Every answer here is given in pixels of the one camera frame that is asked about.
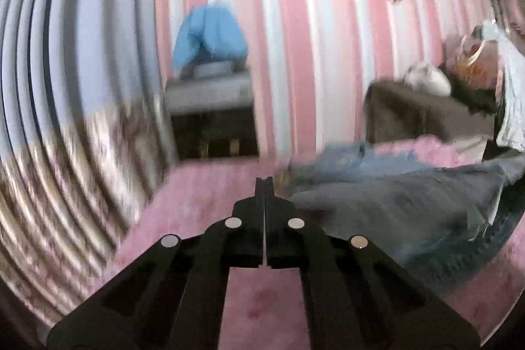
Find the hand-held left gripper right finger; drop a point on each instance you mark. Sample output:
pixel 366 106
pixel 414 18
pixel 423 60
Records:
pixel 279 235

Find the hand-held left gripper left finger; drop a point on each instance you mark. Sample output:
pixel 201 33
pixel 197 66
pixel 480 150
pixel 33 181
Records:
pixel 250 227

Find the grey garment with blue print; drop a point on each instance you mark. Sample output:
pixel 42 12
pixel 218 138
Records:
pixel 389 210

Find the pink floral blanket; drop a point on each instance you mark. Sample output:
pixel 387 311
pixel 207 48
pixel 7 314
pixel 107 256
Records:
pixel 262 300

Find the grey nightstand cabinet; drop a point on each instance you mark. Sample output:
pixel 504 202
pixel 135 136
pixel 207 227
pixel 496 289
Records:
pixel 209 91

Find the light blue cloth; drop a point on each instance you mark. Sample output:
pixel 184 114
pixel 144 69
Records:
pixel 217 34

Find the white plush pillow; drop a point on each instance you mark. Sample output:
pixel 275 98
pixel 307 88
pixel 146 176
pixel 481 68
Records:
pixel 428 79

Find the white hanging cloth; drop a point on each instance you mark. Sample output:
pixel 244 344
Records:
pixel 512 108

